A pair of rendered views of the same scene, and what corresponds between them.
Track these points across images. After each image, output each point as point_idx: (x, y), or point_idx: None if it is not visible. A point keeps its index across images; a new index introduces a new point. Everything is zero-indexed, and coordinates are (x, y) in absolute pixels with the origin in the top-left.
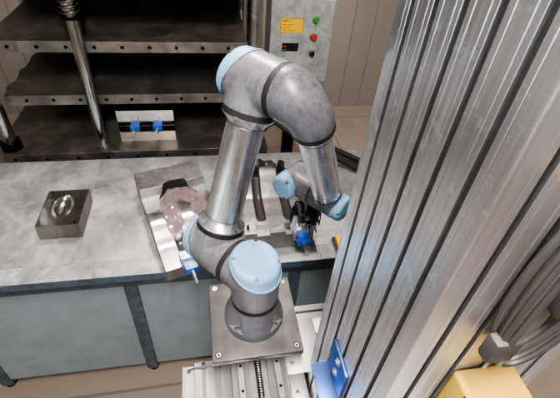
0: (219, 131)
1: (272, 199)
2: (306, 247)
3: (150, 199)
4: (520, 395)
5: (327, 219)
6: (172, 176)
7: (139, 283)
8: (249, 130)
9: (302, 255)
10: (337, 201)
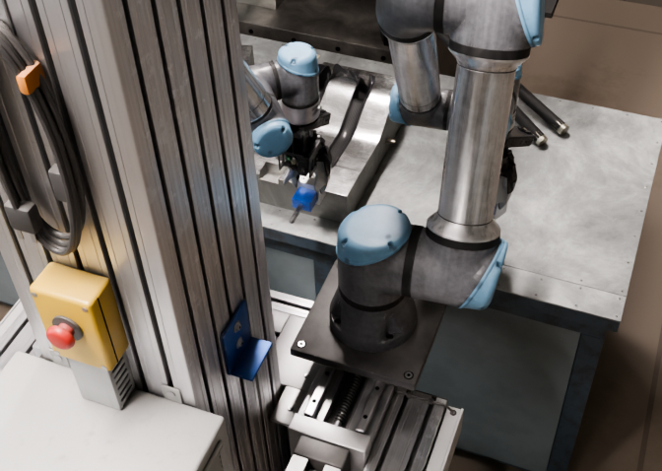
0: (355, 11)
1: (323, 134)
2: (297, 211)
3: None
4: (79, 298)
5: (409, 196)
6: None
7: None
8: None
9: (321, 233)
10: (257, 125)
